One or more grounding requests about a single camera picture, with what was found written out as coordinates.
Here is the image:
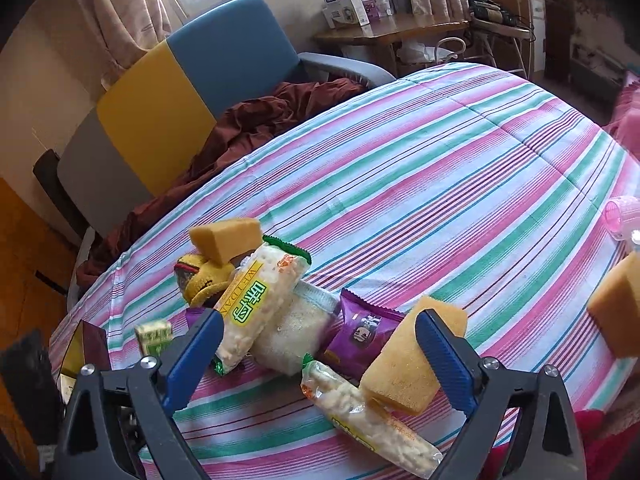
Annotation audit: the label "wooden shelf with clutter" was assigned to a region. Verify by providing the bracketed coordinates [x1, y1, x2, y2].
[470, 0, 537, 78]

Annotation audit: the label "striped blanket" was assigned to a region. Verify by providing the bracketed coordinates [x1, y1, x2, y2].
[50, 62, 640, 480]

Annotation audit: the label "yellow plush toy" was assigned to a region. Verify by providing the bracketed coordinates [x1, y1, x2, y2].
[174, 252, 236, 308]

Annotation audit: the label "white metal chair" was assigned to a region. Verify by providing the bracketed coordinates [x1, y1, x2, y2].
[434, 36, 469, 67]

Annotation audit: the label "maroon blanket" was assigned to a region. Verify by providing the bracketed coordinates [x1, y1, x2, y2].
[75, 79, 368, 291]

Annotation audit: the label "wooden side table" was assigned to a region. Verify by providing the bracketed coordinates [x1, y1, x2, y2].
[314, 12, 473, 78]

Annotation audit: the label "pink plastic cup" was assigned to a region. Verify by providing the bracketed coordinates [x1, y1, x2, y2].
[602, 195, 640, 243]

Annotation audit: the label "white appliance box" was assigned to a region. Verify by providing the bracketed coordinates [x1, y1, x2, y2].
[321, 0, 368, 28]

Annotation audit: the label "black panel behind sofa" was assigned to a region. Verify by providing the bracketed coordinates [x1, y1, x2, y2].
[32, 150, 88, 241]

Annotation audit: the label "pink cloth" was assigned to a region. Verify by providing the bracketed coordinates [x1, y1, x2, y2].
[607, 72, 640, 161]

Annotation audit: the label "grey yellow blue sofa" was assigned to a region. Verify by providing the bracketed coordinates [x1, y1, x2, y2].
[32, 0, 398, 241]

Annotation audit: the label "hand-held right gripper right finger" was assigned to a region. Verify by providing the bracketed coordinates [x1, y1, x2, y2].
[414, 309, 588, 480]

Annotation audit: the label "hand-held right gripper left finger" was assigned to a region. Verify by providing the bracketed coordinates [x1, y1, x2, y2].
[52, 307, 226, 480]

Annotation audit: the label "purple snack packet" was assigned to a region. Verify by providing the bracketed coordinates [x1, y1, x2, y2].
[320, 287, 406, 381]

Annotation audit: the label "small green carton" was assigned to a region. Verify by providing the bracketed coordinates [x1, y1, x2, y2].
[135, 321, 173, 358]

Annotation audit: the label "wooden wardrobe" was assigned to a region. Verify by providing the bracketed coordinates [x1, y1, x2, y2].
[0, 175, 76, 461]

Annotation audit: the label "rice cracker packet green ends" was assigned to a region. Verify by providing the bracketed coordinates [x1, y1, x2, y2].
[212, 235, 311, 376]

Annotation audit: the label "yellow sponge block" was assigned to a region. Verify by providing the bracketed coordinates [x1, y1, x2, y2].
[587, 256, 640, 361]
[189, 217, 264, 266]
[360, 295, 468, 417]

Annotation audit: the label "gold tin box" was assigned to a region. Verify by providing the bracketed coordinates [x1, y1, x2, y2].
[59, 319, 112, 406]

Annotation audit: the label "rice cracker packet orange print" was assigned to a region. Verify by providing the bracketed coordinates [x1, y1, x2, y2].
[300, 355, 443, 478]

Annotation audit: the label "small purple box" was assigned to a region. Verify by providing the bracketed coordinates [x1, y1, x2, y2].
[362, 0, 393, 23]

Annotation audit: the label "clear packet white contents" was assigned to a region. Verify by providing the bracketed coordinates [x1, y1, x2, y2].
[252, 282, 341, 376]

